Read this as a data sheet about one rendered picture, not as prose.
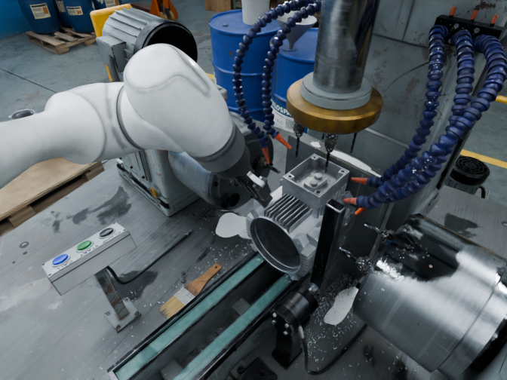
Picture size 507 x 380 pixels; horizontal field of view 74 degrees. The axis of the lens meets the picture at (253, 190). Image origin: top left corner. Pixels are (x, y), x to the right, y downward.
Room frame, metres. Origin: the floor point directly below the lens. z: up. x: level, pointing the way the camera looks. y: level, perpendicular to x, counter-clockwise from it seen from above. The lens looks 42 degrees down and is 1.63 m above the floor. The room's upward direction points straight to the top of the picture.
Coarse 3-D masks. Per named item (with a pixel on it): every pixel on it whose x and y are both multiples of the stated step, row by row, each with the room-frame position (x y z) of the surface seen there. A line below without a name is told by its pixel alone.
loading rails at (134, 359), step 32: (256, 256) 0.53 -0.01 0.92; (224, 288) 0.43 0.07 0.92; (256, 288) 0.49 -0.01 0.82; (288, 288) 0.43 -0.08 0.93; (192, 320) 0.35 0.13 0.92; (224, 320) 0.41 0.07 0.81; (256, 320) 0.35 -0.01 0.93; (128, 352) 0.28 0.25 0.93; (160, 352) 0.29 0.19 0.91; (224, 352) 0.28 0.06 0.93
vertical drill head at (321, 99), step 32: (352, 0) 0.55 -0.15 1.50; (320, 32) 0.59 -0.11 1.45; (352, 32) 0.55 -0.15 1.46; (320, 64) 0.57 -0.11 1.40; (352, 64) 0.55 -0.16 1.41; (288, 96) 0.59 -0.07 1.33; (320, 96) 0.55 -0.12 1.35; (352, 96) 0.54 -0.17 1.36; (320, 128) 0.51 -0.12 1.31; (352, 128) 0.51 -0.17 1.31
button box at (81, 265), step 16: (112, 224) 0.52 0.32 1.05; (96, 240) 0.46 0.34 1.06; (112, 240) 0.45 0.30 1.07; (128, 240) 0.47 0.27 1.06; (80, 256) 0.41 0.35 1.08; (96, 256) 0.42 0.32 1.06; (112, 256) 0.43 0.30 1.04; (48, 272) 0.38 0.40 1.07; (64, 272) 0.38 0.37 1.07; (80, 272) 0.39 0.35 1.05; (96, 272) 0.40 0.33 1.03; (64, 288) 0.36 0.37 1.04
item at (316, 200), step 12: (312, 156) 0.65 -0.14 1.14; (300, 168) 0.62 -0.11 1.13; (312, 168) 0.64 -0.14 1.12; (324, 168) 0.64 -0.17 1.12; (336, 168) 0.61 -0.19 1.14; (288, 180) 0.57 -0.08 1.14; (312, 180) 0.57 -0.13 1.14; (324, 180) 0.58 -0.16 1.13; (336, 180) 0.56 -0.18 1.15; (288, 192) 0.56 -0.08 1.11; (300, 192) 0.54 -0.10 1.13; (312, 192) 0.52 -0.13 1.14; (324, 192) 0.52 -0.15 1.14; (336, 192) 0.56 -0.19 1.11; (312, 204) 0.52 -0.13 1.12; (324, 204) 0.52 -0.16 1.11
